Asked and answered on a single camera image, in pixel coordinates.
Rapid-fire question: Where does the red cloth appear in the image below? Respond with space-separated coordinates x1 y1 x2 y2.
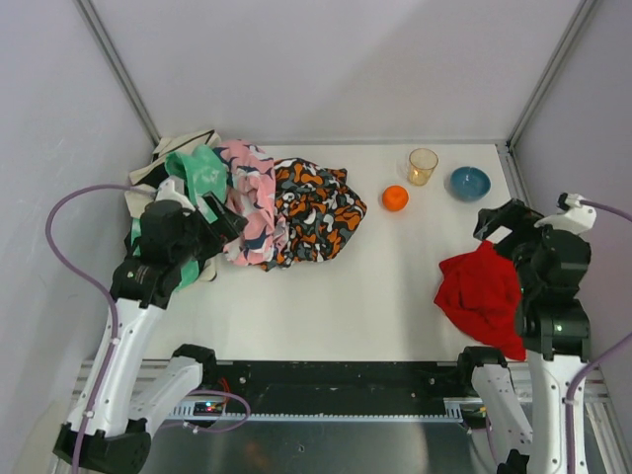
434 240 526 361

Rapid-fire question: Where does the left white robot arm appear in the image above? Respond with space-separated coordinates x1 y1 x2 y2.
53 193 247 473

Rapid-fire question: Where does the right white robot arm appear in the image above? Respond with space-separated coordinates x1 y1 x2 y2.
458 193 596 473

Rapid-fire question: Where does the cream black cloth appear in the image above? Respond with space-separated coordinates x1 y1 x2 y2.
124 129 221 281

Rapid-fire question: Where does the green white cloth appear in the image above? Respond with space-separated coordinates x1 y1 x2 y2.
125 145 227 291

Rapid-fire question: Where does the pink patterned cloth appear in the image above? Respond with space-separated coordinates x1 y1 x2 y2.
214 139 288 267

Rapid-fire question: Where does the camouflage orange black cloth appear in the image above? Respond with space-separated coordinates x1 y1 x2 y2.
262 158 367 271

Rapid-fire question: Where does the blue ceramic bowl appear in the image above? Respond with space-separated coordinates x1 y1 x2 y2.
448 166 492 202

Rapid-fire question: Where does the clear amber plastic cup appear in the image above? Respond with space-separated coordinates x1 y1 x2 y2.
407 148 438 187

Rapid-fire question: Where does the orange fruit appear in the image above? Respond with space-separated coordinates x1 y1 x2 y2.
381 185 409 212

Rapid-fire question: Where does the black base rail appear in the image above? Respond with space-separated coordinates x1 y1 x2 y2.
201 360 475 420

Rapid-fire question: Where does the right aluminium frame post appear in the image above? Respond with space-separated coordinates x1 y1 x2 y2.
507 0 602 151

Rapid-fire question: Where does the aluminium frame post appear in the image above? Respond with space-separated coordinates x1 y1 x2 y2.
74 0 161 145
507 0 602 151

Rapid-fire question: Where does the left aluminium frame post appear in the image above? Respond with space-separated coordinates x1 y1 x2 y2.
74 0 161 145

